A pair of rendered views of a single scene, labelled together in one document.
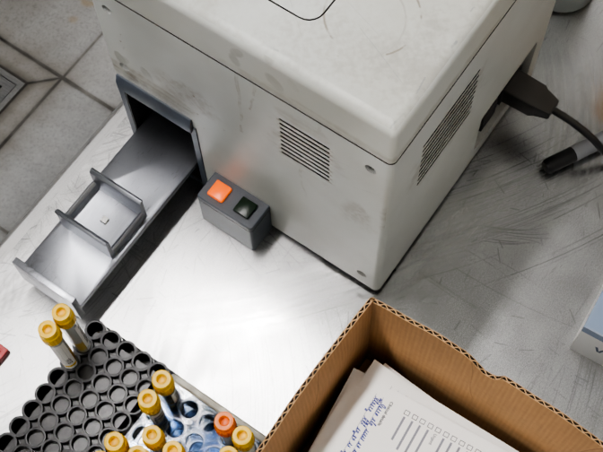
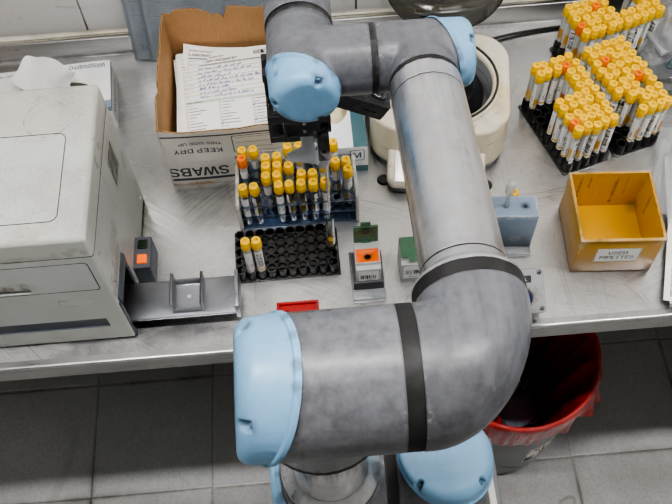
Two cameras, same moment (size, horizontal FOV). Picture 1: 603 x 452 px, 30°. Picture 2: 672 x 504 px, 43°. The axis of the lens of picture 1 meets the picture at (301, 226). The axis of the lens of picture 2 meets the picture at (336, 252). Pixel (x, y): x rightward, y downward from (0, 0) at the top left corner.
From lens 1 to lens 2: 1.09 m
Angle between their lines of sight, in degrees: 49
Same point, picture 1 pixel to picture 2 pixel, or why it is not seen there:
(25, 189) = not seen: outside the picture
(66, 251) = (215, 299)
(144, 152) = (143, 308)
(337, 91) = (91, 108)
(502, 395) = (162, 88)
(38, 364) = (273, 290)
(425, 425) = (189, 126)
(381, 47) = (61, 107)
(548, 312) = not seen: hidden behind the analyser
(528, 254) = not seen: hidden behind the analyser
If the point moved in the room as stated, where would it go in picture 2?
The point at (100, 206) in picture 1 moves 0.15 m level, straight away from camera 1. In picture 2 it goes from (184, 303) to (133, 384)
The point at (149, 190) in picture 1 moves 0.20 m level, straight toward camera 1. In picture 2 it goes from (161, 291) to (232, 201)
